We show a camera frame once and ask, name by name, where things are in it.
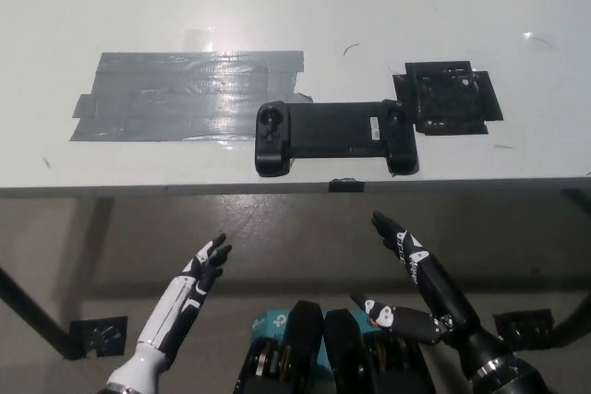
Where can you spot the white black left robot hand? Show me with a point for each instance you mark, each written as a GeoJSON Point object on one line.
{"type": "Point", "coordinates": [171, 311]}

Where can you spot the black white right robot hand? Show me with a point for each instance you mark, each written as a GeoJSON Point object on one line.
{"type": "Point", "coordinates": [438, 290]}

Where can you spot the black game controller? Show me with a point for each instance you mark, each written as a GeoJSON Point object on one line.
{"type": "Point", "coordinates": [328, 131]}

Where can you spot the black teal robot torso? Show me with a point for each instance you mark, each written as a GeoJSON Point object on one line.
{"type": "Point", "coordinates": [302, 334]}

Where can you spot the small black tape strip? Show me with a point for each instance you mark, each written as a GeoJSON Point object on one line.
{"type": "Point", "coordinates": [346, 185]}

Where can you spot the black tape square patch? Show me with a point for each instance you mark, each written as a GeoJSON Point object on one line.
{"type": "Point", "coordinates": [443, 99]}

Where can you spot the grey duct tape patch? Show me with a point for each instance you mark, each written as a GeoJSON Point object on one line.
{"type": "Point", "coordinates": [161, 99]}

